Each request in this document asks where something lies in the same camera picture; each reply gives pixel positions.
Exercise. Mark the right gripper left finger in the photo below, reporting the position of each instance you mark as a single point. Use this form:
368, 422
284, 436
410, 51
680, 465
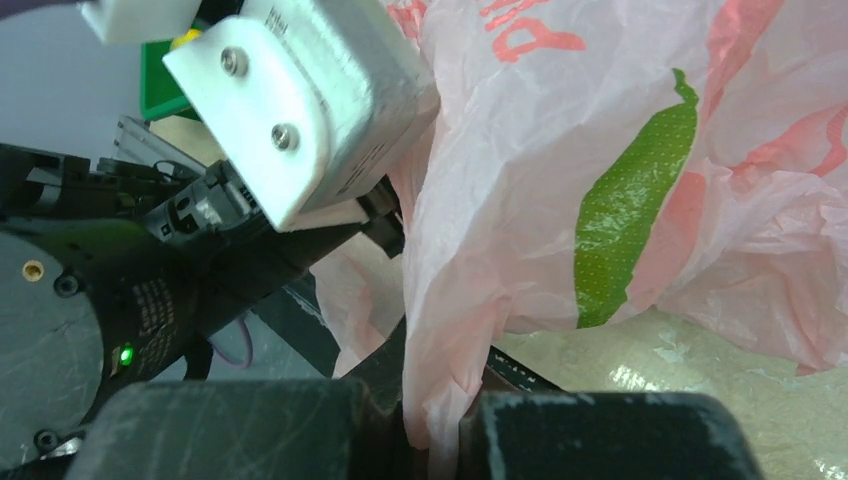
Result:
297, 429

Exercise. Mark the aluminium frame rail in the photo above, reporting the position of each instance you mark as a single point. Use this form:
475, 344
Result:
135, 144

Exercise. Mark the yellow fake lemon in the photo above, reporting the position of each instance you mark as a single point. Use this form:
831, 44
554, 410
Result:
185, 38

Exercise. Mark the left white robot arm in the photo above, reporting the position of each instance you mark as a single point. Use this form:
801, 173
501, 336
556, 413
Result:
111, 271

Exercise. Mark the green plastic tray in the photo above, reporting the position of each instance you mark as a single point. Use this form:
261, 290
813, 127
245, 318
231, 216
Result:
160, 95

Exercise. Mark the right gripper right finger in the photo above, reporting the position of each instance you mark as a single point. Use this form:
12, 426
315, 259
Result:
604, 435

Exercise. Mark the pink plastic bag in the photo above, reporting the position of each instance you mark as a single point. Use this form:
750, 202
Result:
592, 159

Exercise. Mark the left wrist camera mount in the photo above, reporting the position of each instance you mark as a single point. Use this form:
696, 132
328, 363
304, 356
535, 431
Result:
313, 102

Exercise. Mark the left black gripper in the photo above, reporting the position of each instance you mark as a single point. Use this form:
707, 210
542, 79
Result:
234, 255

